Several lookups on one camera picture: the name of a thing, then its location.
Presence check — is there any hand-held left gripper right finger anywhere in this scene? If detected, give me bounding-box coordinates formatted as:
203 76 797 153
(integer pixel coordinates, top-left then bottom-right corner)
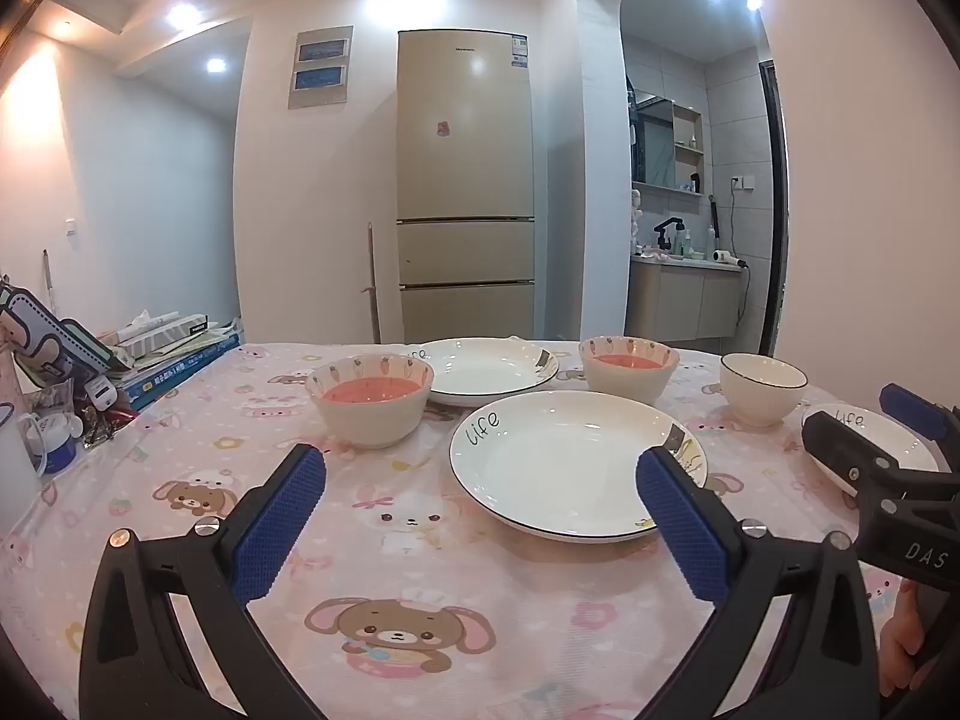
636 446 878 720

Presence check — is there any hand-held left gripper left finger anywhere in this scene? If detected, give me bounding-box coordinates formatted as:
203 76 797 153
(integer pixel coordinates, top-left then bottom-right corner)
79 444 327 720

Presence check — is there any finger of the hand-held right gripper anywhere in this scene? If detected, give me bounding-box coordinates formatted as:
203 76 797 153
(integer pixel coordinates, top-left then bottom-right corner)
880 382 960 500
801 412 960 590

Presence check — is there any white plate with black rim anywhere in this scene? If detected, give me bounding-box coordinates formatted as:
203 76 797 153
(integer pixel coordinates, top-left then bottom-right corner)
409 337 560 407
801 403 942 496
450 390 707 542

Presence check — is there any white bowl with black rim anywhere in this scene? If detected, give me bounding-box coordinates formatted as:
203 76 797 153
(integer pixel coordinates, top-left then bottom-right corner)
720 352 809 427

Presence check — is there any large carrot print pink bowl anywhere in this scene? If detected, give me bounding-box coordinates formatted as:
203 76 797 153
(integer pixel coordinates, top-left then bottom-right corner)
305 355 436 449

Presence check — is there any small carrot print pink bowl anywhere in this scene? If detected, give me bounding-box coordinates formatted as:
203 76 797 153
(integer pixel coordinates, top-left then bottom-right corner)
578 335 680 404

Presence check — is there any person's right hand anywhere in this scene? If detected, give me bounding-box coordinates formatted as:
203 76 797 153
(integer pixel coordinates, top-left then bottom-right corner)
877 577 927 696

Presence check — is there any pink cartoon printed tablecloth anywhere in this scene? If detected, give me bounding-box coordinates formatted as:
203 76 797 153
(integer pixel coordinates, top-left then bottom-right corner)
0 341 912 720

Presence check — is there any stack of books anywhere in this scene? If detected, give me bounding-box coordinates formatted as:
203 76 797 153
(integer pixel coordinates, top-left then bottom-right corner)
120 334 242 412

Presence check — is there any grey striped box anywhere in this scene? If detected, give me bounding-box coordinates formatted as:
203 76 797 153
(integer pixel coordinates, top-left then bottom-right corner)
112 313 211 361

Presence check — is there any bathroom vanity cabinet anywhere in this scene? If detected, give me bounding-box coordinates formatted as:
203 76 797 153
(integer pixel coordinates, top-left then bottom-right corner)
626 255 743 342

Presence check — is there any small blue white jar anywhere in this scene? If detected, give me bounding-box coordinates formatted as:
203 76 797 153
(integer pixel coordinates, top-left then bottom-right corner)
30 412 83 475

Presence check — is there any mirror cabinet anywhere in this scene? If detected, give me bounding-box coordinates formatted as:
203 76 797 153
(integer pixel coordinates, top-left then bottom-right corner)
630 90 706 196

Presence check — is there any beige refrigerator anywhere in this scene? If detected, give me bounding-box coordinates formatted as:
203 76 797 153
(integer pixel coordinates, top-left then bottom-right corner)
396 30 537 344

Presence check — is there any wooden broom handle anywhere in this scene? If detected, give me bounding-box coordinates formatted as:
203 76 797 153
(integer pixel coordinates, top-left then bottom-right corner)
361 223 381 344

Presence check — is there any black door frame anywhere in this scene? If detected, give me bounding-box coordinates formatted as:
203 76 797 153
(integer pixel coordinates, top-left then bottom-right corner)
759 60 790 357

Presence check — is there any grey wall panel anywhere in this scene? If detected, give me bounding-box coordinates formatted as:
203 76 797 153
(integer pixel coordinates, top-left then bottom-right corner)
289 25 353 110

